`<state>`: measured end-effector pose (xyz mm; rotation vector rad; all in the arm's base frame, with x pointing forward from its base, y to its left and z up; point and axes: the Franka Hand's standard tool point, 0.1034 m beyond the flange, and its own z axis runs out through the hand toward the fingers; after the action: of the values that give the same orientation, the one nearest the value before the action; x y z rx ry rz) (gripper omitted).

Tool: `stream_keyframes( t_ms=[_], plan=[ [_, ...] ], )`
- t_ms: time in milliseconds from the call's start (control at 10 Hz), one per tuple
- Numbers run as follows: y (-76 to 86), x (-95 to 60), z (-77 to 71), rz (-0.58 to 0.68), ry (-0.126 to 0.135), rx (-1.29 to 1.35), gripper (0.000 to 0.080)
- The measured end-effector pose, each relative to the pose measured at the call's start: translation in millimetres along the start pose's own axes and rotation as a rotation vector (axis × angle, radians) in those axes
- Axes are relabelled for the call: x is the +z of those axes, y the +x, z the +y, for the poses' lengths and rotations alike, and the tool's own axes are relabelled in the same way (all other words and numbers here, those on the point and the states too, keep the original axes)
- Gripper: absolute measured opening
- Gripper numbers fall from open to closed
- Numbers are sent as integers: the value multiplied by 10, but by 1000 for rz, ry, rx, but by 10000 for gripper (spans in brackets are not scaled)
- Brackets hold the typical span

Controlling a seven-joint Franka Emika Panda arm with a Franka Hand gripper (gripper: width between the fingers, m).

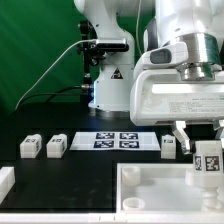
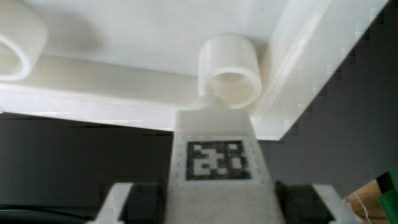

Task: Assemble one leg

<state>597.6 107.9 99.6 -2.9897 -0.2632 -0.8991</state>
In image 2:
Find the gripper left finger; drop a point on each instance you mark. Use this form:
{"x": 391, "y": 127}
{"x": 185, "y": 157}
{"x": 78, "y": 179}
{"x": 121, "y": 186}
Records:
{"x": 132, "y": 204}

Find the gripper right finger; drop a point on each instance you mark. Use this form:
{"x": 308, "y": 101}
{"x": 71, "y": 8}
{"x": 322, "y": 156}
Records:
{"x": 311, "y": 205}

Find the white leg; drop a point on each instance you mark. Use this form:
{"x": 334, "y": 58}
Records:
{"x": 221, "y": 189}

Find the white square tabletop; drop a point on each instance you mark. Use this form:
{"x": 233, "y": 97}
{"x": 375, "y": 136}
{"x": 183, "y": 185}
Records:
{"x": 100, "y": 56}

